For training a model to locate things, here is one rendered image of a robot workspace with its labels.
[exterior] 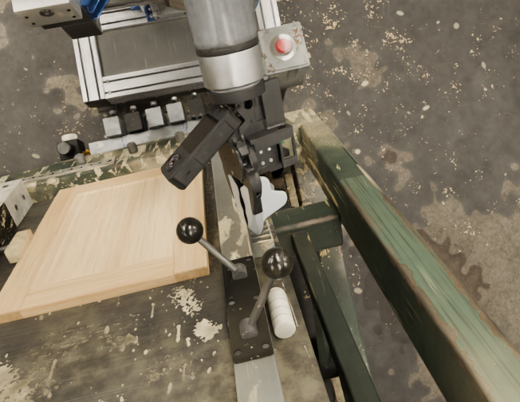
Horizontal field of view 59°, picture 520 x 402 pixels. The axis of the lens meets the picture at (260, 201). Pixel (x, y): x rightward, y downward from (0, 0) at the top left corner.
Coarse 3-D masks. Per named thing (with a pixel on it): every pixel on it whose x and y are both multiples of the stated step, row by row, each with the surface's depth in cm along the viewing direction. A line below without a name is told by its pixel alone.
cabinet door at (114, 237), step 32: (64, 192) 116; (96, 192) 113; (128, 192) 109; (160, 192) 106; (192, 192) 102; (64, 224) 101; (96, 224) 98; (128, 224) 95; (160, 224) 93; (32, 256) 90; (64, 256) 89; (96, 256) 86; (128, 256) 84; (160, 256) 82; (192, 256) 80; (32, 288) 80; (64, 288) 79; (96, 288) 77; (128, 288) 76; (0, 320) 76
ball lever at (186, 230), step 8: (184, 224) 62; (192, 224) 62; (200, 224) 63; (176, 232) 63; (184, 232) 62; (192, 232) 62; (200, 232) 62; (184, 240) 62; (192, 240) 62; (200, 240) 64; (208, 248) 65; (216, 256) 65; (224, 256) 66; (224, 264) 66; (232, 264) 67; (240, 264) 68; (232, 272) 68; (240, 272) 66
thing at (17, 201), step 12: (0, 192) 109; (12, 192) 109; (24, 192) 115; (0, 204) 103; (12, 204) 107; (24, 204) 113; (0, 216) 101; (12, 216) 106; (24, 216) 112; (0, 228) 100; (12, 228) 105; (0, 240) 99
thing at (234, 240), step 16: (224, 176) 101; (224, 192) 94; (224, 208) 88; (224, 224) 83; (240, 224) 82; (224, 240) 78; (240, 240) 78; (240, 256) 73; (240, 368) 54; (256, 368) 53; (272, 368) 53; (240, 384) 52; (256, 384) 51; (272, 384) 51; (240, 400) 50; (256, 400) 49; (272, 400) 49
